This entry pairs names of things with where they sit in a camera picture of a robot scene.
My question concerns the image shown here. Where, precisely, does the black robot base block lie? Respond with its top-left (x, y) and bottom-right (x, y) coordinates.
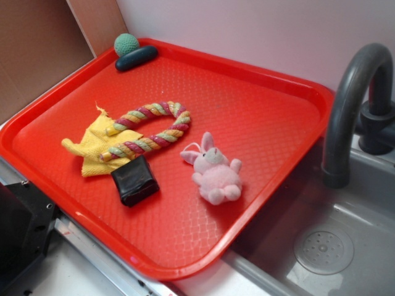
top-left (1, 183), bottom-right (59, 294)

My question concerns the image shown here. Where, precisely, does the red plastic tray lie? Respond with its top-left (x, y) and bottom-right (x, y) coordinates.
top-left (1, 39), bottom-right (333, 281)

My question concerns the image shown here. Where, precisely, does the pink plush bunny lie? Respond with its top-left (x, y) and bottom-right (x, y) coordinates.
top-left (180, 132), bottom-right (242, 205)

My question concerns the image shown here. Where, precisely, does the black square block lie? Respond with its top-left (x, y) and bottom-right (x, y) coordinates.
top-left (111, 155), bottom-right (160, 207)

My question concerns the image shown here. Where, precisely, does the yellow cloth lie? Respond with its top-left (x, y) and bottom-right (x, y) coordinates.
top-left (61, 107), bottom-right (143, 178)

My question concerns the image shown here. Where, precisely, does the dark oval stone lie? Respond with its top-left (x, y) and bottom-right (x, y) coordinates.
top-left (115, 45), bottom-right (158, 72)

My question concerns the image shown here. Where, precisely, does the green textured ball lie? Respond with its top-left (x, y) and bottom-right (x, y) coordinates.
top-left (114, 33), bottom-right (139, 57)

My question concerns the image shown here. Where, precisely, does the grey plastic sink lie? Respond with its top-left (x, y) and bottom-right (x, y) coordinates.
top-left (223, 141), bottom-right (394, 295)

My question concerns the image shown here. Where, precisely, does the round sink drain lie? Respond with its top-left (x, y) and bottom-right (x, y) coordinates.
top-left (293, 224), bottom-right (354, 275)

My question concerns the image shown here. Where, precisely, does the grey curved faucet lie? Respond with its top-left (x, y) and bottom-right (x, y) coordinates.
top-left (322, 43), bottom-right (394, 188)

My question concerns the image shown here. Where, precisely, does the brown cardboard panel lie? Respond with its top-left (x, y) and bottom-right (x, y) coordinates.
top-left (1, 1), bottom-right (127, 123)

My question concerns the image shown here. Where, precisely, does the multicolored twisted rope toy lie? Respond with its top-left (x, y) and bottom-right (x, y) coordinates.
top-left (100, 101), bottom-right (191, 162)

